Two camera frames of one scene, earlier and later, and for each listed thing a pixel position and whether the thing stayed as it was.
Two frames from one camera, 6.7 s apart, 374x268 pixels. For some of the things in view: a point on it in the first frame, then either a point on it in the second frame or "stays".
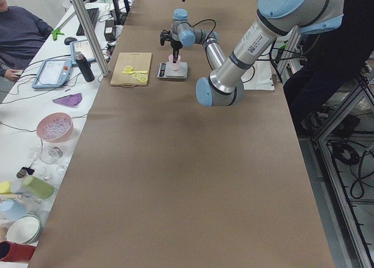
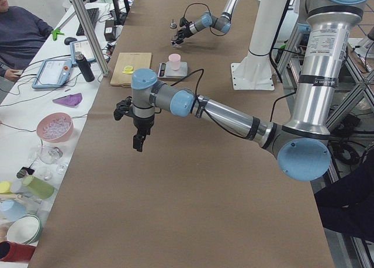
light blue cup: (11, 210) stays
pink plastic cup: (175, 66) stays
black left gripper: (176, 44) → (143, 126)
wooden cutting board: (139, 61) stays
